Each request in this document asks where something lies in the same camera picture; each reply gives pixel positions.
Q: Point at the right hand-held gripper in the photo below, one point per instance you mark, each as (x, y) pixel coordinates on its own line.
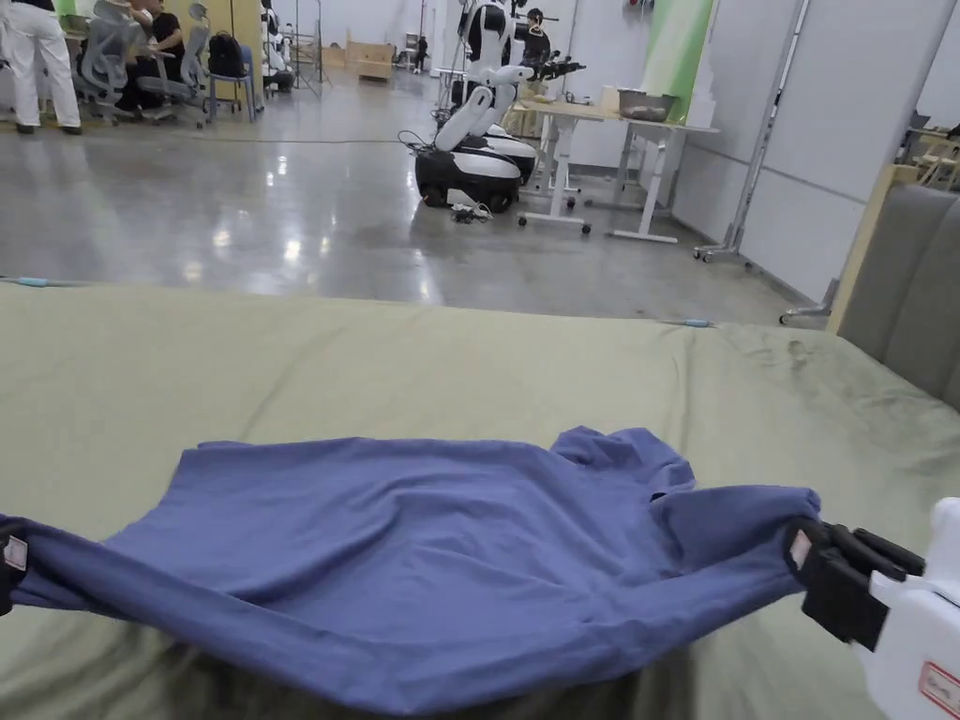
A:
(926, 637)

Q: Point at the bed with pale green sheet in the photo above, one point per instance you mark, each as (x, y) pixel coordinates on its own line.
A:
(300, 360)

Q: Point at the wooden crate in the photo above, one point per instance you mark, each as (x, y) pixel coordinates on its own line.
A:
(367, 60)

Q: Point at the black tripod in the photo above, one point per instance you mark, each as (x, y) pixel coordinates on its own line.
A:
(307, 52)

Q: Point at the dark blue shirt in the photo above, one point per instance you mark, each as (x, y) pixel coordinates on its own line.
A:
(420, 540)

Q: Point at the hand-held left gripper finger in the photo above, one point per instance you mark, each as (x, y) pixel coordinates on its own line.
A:
(13, 555)

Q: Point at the white desk with metal bowls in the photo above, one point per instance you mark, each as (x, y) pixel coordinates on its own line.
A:
(600, 127)

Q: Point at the white and black wheeled robot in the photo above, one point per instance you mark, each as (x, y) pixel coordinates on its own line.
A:
(480, 127)

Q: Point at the grey padded headboard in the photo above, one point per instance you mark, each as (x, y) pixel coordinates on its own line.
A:
(907, 285)

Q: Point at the small blue sheet clip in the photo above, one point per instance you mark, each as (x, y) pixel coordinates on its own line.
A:
(696, 324)
(34, 283)

